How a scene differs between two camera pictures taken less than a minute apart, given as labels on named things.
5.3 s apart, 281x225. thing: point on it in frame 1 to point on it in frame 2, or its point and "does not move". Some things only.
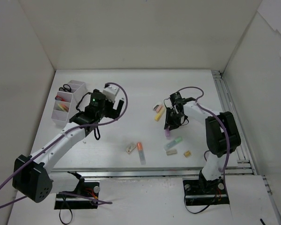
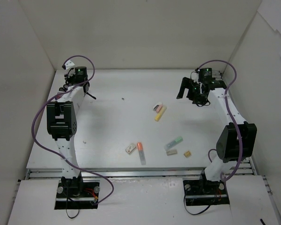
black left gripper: (115, 108) to (69, 81)
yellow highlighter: (159, 115) does not move
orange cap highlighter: (141, 153) does not move
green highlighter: (173, 143) does not move
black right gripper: (172, 118) to (191, 88)
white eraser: (171, 152) does not move
